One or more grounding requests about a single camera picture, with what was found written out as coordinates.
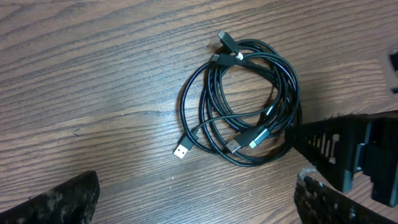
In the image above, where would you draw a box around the black cable with silver plugs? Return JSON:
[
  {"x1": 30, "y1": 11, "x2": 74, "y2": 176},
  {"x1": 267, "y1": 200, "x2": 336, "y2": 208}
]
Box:
[{"x1": 198, "y1": 30, "x2": 303, "y2": 168}]

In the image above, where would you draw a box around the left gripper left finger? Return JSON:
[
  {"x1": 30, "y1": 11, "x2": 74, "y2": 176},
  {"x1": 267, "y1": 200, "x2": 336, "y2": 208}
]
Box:
[{"x1": 1, "y1": 170, "x2": 100, "y2": 224}]

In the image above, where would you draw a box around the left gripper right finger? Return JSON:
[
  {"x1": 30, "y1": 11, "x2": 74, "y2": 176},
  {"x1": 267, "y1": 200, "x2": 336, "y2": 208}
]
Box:
[{"x1": 294, "y1": 168, "x2": 395, "y2": 224}]

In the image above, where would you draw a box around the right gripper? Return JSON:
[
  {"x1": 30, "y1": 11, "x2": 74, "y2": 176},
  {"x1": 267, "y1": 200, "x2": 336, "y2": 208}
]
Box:
[{"x1": 285, "y1": 109, "x2": 397, "y2": 207}]

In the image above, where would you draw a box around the black USB-A cable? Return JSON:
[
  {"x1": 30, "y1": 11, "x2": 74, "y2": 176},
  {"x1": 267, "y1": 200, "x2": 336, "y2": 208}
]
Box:
[{"x1": 173, "y1": 49, "x2": 280, "y2": 160}]

